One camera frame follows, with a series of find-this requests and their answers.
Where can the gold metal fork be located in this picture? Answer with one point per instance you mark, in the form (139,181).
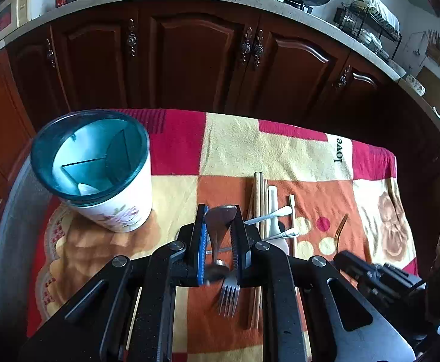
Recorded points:
(341,230)

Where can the wall-mounted chopstick holder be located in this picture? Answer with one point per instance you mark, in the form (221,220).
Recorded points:
(436,47)

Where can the cream microwave oven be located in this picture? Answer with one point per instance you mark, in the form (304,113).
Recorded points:
(12,11)

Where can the patterned round tablecloth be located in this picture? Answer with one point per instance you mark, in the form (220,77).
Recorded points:
(54,233)

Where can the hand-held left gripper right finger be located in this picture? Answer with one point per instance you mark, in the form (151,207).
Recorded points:
(238,241)

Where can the wooden cutting board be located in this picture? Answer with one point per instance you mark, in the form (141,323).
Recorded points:
(434,90)

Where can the dark wooden base cabinets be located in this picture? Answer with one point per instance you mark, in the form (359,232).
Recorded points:
(189,56)

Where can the red orange patchwork blanket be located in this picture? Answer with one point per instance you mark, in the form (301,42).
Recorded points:
(235,147)

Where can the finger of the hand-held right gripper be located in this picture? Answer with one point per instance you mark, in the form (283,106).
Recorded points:
(351,264)

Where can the silver metal fork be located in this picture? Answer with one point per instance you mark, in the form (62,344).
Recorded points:
(228,294)

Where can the white ceramic spoon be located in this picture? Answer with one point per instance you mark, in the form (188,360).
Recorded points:
(273,203)

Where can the patterned ceramic bowl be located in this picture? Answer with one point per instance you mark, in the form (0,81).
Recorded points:
(416,85)

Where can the white translucent plastic cover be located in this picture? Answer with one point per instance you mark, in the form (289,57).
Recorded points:
(382,9)

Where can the white floral utensil holder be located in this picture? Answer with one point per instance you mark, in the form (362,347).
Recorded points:
(129,203)

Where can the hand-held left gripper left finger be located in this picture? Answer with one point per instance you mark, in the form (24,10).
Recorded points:
(203,241)

